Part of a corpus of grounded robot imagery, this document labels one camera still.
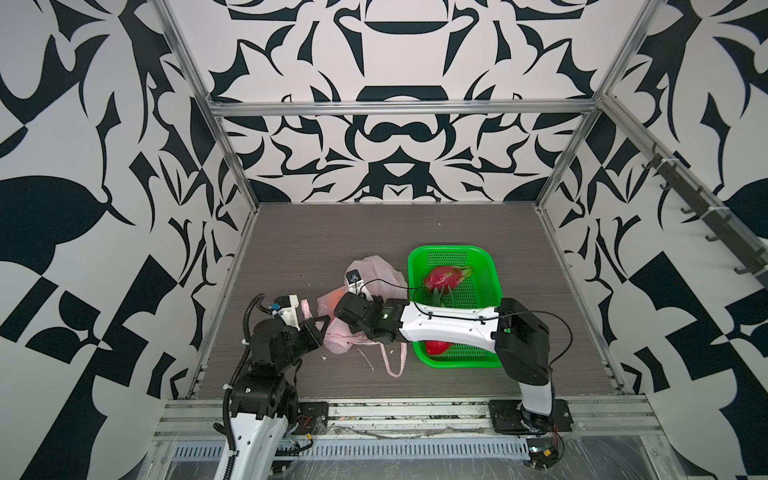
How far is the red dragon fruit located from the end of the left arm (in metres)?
0.34

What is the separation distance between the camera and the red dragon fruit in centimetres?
91

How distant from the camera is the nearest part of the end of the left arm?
0.59 meters
